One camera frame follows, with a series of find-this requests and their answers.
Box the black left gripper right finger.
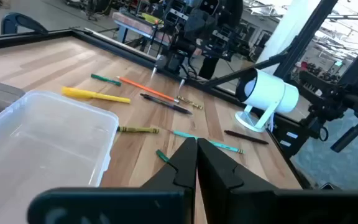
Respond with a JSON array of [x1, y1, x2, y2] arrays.
[[196, 138, 358, 224]]

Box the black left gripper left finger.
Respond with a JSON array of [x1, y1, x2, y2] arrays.
[[26, 137, 198, 224]]

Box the orange pencil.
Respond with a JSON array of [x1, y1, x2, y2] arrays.
[[116, 75, 180, 104]]

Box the black mechanical pencil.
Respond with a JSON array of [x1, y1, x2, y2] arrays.
[[139, 93, 193, 116]]

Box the dull green pencil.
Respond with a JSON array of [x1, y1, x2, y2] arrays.
[[155, 149, 170, 164]]

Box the teal pencil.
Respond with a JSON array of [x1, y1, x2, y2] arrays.
[[166, 129, 246, 155]]

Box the dark slim pen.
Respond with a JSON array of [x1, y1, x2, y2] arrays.
[[224, 129, 270, 146]]

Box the yellow highlighter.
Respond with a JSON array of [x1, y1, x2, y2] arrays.
[[61, 86, 132, 105]]

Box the black box with white labels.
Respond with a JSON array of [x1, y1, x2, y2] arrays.
[[272, 116, 310, 158]]

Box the clear plastic supply box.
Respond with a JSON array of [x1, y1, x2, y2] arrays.
[[0, 90, 120, 224]]

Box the brown-topped background table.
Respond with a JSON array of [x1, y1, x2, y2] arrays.
[[112, 11, 173, 47]]

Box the black machine beside table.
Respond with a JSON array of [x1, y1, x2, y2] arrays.
[[298, 70, 358, 153]]

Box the black aluminium table frame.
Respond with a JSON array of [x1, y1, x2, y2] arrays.
[[0, 0, 358, 190]]

